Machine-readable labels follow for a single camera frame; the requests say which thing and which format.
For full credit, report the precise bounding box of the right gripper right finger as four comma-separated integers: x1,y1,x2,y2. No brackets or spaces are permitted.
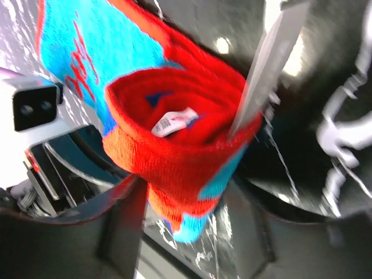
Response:
223,177,371,278

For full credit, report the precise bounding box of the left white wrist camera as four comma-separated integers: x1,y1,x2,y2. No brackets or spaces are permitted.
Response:
1,76,71,148

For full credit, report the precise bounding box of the red blue patterned towel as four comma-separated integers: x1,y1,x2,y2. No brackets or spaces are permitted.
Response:
35,1,262,243

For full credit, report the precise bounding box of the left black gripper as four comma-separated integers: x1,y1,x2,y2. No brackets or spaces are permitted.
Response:
1,125,128,218

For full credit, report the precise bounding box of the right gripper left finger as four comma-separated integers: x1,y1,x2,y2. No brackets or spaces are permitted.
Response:
1,175,145,278

